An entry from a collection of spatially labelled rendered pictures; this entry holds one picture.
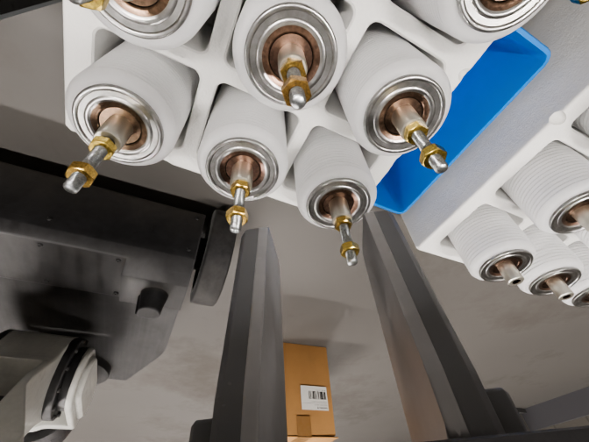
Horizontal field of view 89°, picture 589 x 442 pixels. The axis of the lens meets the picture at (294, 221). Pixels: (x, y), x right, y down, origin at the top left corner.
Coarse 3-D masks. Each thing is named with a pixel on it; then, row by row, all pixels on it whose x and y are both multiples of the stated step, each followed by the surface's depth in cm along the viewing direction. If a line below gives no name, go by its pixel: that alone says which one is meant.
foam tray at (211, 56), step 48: (240, 0) 28; (336, 0) 36; (384, 0) 28; (96, 48) 30; (192, 48) 30; (432, 48) 31; (480, 48) 31; (336, 96) 42; (192, 144) 37; (288, 144) 38; (288, 192) 43
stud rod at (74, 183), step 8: (96, 152) 24; (104, 152) 24; (88, 160) 23; (96, 160) 23; (72, 176) 21; (80, 176) 21; (64, 184) 20; (72, 184) 21; (80, 184) 21; (72, 192) 21
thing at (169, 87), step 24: (120, 48) 30; (144, 48) 30; (96, 72) 25; (120, 72) 25; (144, 72) 27; (168, 72) 30; (192, 72) 35; (72, 96) 26; (144, 96) 26; (168, 96) 28; (192, 96) 35; (72, 120) 27; (168, 120) 28; (168, 144) 29
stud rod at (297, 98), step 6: (288, 72) 21; (294, 72) 21; (300, 72) 21; (294, 90) 18; (300, 90) 18; (294, 96) 18; (300, 96) 18; (294, 102) 18; (300, 102) 18; (294, 108) 18; (300, 108) 18
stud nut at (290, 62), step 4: (288, 60) 21; (292, 60) 21; (296, 60) 21; (300, 60) 22; (284, 64) 22; (288, 64) 21; (292, 64) 21; (296, 64) 21; (300, 64) 21; (280, 68) 22; (284, 68) 21; (288, 68) 21; (300, 68) 21; (304, 68) 22; (280, 72) 22; (284, 72) 22; (304, 72) 22; (284, 76) 22; (304, 76) 22; (284, 80) 22
